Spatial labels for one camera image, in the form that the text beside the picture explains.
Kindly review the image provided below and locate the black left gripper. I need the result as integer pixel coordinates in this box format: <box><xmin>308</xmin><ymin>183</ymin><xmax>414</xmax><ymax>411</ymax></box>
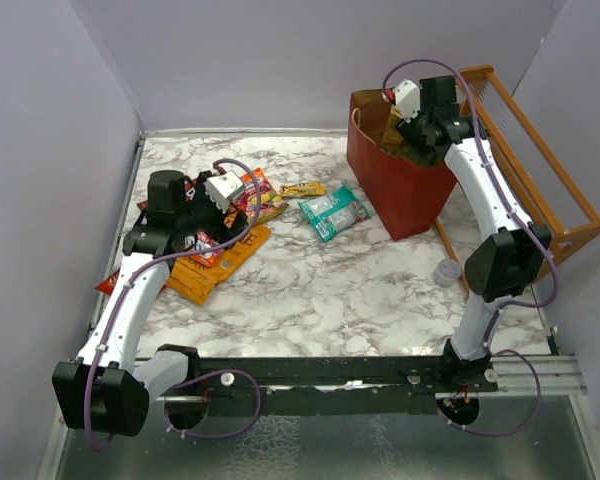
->
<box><xmin>177</xmin><ymin>172</ymin><xmax>249</xmax><ymax>248</ymax></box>

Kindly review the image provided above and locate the gold kettle chips bag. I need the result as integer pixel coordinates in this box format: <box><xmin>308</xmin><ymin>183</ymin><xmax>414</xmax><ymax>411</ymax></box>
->
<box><xmin>380</xmin><ymin>106</ymin><xmax>442</xmax><ymax>167</ymax></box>

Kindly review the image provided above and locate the yellow Kettle honey dijon bag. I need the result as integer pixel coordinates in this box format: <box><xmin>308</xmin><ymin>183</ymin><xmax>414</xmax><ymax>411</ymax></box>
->
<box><xmin>166</xmin><ymin>225</ymin><xmax>271</xmax><ymax>305</ymax></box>

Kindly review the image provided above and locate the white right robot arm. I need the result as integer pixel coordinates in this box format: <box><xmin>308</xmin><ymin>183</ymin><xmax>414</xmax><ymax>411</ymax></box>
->
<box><xmin>393</xmin><ymin>75</ymin><xmax>551</xmax><ymax>391</ymax></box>

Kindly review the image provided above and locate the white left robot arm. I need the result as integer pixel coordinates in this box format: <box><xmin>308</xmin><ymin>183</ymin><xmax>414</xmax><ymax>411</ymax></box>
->
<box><xmin>52</xmin><ymin>168</ymin><xmax>248</xmax><ymax>437</ymax></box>

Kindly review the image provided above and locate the orange Fox's fruits candy bag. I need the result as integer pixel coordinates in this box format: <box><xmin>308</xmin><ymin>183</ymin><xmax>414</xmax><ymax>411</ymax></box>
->
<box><xmin>231</xmin><ymin>168</ymin><xmax>288</xmax><ymax>224</ymax></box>

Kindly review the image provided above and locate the red brown paper bag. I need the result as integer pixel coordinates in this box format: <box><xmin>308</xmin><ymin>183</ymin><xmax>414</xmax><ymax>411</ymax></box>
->
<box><xmin>346</xmin><ymin>90</ymin><xmax>456</xmax><ymax>240</ymax></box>

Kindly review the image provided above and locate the teal Fox's mint candy bag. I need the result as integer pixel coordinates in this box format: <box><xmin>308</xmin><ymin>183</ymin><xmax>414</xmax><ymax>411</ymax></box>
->
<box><xmin>299</xmin><ymin>183</ymin><xmax>371</xmax><ymax>242</ymax></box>

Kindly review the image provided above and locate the yellow M&M's packet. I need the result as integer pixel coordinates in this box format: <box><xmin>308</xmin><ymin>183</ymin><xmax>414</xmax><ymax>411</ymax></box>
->
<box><xmin>279</xmin><ymin>181</ymin><xmax>326</xmax><ymax>198</ymax></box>

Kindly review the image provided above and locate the orange wooden rack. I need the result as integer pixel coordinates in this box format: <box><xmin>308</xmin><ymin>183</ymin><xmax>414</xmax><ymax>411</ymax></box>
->
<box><xmin>432</xmin><ymin>64</ymin><xmax>600</xmax><ymax>296</ymax></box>

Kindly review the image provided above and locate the small purple lidded cup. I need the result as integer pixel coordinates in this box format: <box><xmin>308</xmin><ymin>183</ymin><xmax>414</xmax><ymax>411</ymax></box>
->
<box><xmin>432</xmin><ymin>258</ymin><xmax>462</xmax><ymax>287</ymax></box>

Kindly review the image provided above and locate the small red snack packet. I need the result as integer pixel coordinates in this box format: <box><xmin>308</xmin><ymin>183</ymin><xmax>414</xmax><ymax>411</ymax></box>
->
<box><xmin>95</xmin><ymin>270</ymin><xmax>120</xmax><ymax>296</ymax></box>

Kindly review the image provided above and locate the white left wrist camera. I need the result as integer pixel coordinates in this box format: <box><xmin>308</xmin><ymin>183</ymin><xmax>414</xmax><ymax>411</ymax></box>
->
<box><xmin>204</xmin><ymin>171</ymin><xmax>245</xmax><ymax>213</ymax></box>

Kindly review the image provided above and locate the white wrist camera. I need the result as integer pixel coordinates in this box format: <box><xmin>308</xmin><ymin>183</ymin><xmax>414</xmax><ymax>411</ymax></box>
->
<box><xmin>393</xmin><ymin>79</ymin><xmax>420</xmax><ymax>123</ymax></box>
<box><xmin>204</xmin><ymin>171</ymin><xmax>245</xmax><ymax>213</ymax></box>

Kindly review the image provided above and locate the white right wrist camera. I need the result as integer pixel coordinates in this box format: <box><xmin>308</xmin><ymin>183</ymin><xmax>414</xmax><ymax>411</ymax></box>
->
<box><xmin>393</xmin><ymin>79</ymin><xmax>420</xmax><ymax>123</ymax></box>

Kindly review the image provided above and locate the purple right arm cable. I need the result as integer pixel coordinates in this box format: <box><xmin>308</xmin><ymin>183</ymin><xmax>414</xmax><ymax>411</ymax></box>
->
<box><xmin>382</xmin><ymin>59</ymin><xmax>560</xmax><ymax>438</ymax></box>

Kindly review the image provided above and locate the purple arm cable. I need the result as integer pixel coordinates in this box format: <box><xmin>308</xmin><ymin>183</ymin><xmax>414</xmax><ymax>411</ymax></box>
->
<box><xmin>382</xmin><ymin>59</ymin><xmax>560</xmax><ymax>438</ymax></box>
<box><xmin>82</xmin><ymin>158</ymin><xmax>263</xmax><ymax>453</ymax></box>

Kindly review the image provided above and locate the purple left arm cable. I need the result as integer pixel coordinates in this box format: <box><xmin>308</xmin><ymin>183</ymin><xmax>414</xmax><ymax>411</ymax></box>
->
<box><xmin>82</xmin><ymin>158</ymin><xmax>263</xmax><ymax>453</ymax></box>

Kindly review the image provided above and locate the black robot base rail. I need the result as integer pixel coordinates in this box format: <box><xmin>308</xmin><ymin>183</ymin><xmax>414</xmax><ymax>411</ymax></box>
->
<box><xmin>142</xmin><ymin>342</ymin><xmax>500</xmax><ymax>416</ymax></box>

